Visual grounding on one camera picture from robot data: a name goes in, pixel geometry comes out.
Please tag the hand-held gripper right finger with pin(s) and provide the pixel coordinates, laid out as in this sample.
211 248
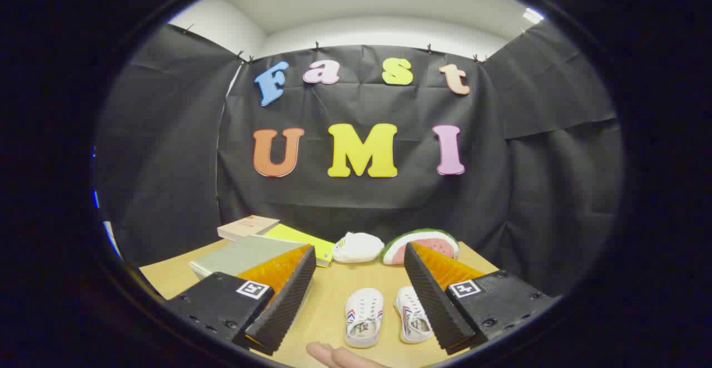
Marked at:
434 296

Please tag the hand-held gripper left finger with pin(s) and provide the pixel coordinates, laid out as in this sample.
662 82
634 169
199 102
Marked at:
289 296

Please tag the white canvas shoe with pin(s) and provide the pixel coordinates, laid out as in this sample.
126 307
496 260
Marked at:
364 315
409 315

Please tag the cream fabric storage box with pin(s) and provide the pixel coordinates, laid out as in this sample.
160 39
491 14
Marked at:
239 255

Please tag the watermelon slice plush toy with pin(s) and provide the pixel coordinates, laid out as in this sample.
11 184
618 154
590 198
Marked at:
431 240

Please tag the yellow book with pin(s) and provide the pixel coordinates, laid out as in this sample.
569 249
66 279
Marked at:
311 243

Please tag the tan paperback book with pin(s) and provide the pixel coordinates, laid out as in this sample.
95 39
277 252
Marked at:
247 227

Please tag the white plush toy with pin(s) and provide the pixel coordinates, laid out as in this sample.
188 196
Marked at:
359 247

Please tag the ceiling light panel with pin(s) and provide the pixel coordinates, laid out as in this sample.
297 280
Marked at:
533 15

